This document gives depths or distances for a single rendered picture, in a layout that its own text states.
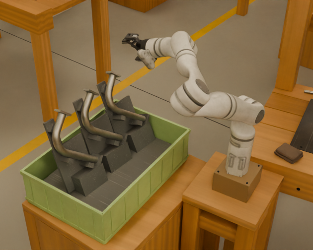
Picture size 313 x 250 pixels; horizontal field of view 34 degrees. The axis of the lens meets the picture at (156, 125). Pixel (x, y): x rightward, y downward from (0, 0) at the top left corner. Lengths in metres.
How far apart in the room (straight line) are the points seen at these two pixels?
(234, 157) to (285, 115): 0.61
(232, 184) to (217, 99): 0.49
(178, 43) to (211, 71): 2.78
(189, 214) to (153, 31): 3.23
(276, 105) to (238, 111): 0.86
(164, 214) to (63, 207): 0.40
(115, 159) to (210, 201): 0.44
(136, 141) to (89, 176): 0.31
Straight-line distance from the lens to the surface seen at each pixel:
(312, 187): 2.25
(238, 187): 2.06
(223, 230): 2.16
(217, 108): 1.66
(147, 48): 1.92
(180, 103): 1.52
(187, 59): 1.67
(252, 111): 1.84
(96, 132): 2.11
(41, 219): 2.16
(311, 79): 4.60
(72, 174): 2.11
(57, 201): 2.03
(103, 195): 2.10
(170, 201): 2.15
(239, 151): 1.99
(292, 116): 2.55
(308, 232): 3.22
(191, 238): 2.27
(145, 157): 2.26
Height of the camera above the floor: 2.33
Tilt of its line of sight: 37 degrees down
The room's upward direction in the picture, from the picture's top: 1 degrees clockwise
